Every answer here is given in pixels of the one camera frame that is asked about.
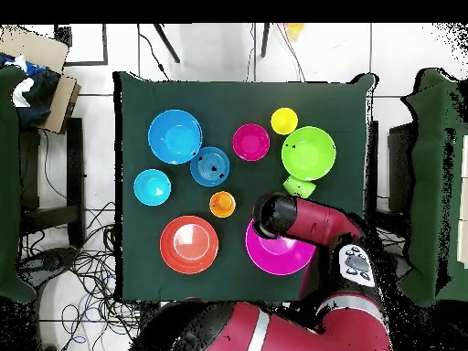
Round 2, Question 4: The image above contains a large pink bowl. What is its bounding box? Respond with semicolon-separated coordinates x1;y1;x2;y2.
244;218;316;276

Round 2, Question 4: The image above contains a black floor cable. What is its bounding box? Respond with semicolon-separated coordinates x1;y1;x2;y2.
136;23;171;81

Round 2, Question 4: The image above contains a small red bowl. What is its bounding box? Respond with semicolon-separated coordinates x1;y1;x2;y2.
231;122;271;163

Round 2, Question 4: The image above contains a cardboard box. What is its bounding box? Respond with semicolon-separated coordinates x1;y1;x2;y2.
0;24;82;135

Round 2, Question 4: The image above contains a small turquoise bowl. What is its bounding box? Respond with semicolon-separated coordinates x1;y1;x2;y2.
133;168;173;207

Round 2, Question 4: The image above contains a dark green table cloth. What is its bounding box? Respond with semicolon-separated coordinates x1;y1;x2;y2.
112;69;380;305

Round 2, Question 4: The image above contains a black stool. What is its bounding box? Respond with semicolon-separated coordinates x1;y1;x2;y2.
19;116;87;246

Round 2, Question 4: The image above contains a bundle of clothes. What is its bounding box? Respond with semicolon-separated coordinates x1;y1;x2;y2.
0;54;63;127

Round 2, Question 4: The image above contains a yellow cup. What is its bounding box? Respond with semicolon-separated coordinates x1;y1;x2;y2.
270;106;299;136

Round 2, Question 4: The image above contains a green bowl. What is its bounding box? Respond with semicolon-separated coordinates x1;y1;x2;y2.
281;125;337;182

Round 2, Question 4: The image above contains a ribbed blue bowl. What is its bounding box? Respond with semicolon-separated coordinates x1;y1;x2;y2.
189;145;231;188

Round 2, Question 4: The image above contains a green cloth side table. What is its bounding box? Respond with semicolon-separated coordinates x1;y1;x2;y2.
398;67;468;308
0;65;37;304

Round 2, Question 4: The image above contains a black square frame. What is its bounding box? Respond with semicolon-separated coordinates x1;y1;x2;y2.
54;23;109;67

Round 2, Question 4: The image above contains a large blue bowl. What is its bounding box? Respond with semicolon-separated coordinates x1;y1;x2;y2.
147;109;204;165

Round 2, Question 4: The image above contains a black pedestal foot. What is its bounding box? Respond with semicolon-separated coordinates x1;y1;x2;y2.
21;246;80;273

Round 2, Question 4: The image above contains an orange-red bowl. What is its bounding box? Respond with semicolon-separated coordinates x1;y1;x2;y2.
159;214;220;275

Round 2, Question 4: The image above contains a tangle of black cables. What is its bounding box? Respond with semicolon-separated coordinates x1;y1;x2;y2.
17;200;154;351

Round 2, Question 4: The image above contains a green cup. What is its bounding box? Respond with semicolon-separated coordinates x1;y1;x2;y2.
282;175;317;199

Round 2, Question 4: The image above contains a yellow object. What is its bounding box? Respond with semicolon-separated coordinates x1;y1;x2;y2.
284;23;306;39

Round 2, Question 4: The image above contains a black tripod leg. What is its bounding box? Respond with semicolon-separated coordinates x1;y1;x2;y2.
260;23;271;59
153;23;181;64

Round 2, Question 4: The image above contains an orange cup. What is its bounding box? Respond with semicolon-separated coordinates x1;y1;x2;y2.
208;190;238;219

